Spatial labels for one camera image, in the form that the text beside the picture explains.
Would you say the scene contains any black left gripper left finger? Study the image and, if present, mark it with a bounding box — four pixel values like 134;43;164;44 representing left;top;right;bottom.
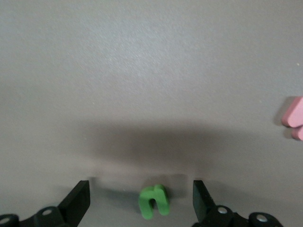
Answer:
0;180;91;227

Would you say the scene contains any brown table mat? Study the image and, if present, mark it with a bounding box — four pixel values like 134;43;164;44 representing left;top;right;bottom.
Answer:
0;0;303;227

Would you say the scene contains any pink foam letter w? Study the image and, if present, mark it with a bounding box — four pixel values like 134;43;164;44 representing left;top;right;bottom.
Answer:
281;96;303;141

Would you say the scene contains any green foam letter n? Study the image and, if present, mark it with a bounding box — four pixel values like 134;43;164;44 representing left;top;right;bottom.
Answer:
138;183;170;220

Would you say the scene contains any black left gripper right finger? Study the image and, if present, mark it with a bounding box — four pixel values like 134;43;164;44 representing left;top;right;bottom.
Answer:
193;180;285;227

